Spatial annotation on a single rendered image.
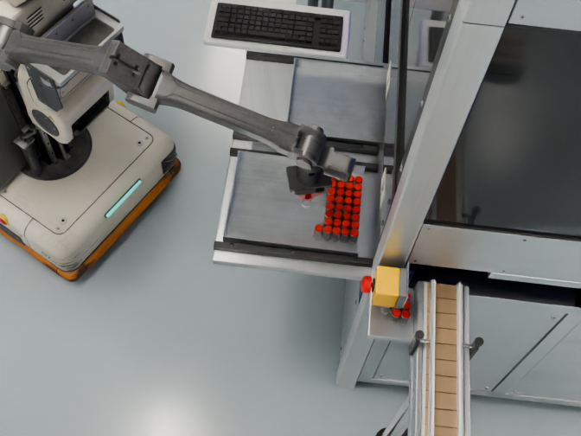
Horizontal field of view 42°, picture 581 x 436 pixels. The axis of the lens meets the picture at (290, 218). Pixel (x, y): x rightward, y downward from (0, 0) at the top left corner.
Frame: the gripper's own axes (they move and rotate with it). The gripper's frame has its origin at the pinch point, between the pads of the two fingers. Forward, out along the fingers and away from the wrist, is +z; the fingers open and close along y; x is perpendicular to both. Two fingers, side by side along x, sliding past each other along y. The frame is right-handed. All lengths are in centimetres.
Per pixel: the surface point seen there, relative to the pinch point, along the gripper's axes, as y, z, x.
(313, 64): 10, 9, 49
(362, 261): 12.1, 9.5, -15.2
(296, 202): -1.4, 11.0, 4.6
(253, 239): -14.1, 7.6, -6.3
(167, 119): -38, 98, 101
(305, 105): 5.8, 11.0, 35.4
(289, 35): 6, 16, 66
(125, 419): -60, 98, -22
